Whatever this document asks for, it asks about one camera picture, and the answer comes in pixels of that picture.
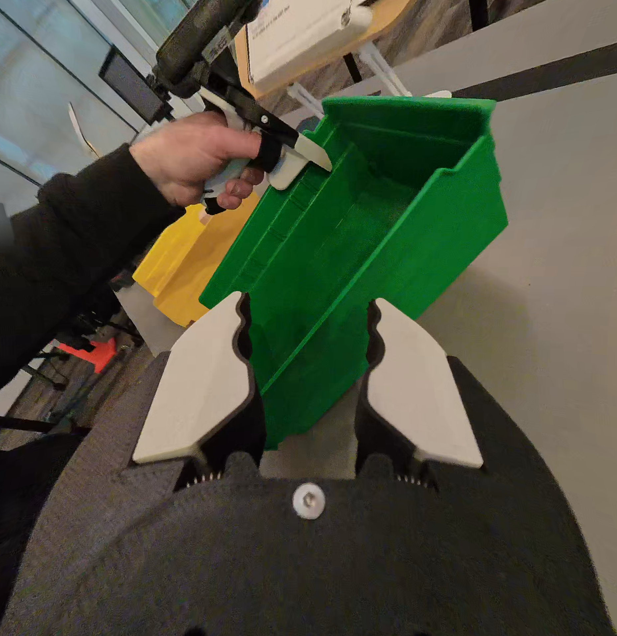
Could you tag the person's dark upper clothing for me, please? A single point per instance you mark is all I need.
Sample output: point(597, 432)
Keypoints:
point(20, 497)

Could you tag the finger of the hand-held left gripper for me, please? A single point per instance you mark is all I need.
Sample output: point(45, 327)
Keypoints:
point(311, 151)

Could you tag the wooden display board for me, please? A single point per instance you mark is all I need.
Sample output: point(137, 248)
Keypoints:
point(388, 25)

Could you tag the green plastic box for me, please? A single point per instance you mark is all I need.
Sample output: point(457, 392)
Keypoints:
point(388, 258)

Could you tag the yellow plastic box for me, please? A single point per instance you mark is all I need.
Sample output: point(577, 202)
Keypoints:
point(189, 268)

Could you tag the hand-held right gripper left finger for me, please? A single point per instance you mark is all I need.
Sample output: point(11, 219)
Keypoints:
point(199, 387)

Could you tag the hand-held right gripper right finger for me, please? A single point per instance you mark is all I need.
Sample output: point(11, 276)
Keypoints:
point(418, 392)

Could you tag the red plastic object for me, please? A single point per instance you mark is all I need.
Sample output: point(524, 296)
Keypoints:
point(92, 354)

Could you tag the person's left hand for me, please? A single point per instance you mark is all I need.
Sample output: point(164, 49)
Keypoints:
point(189, 154)

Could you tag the black tripod stand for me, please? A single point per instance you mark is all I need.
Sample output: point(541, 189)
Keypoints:
point(20, 423)

